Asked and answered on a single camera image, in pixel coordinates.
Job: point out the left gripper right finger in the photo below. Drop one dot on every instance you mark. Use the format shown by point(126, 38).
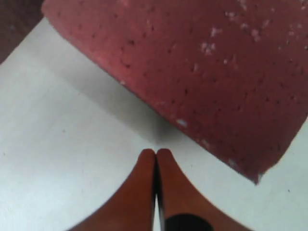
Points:
point(181, 206)

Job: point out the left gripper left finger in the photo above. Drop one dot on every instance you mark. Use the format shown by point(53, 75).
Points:
point(131, 207)

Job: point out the red brick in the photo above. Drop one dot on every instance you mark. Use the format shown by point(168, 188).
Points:
point(231, 74)

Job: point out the back left base brick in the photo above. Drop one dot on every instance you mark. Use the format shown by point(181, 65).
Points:
point(17, 19)

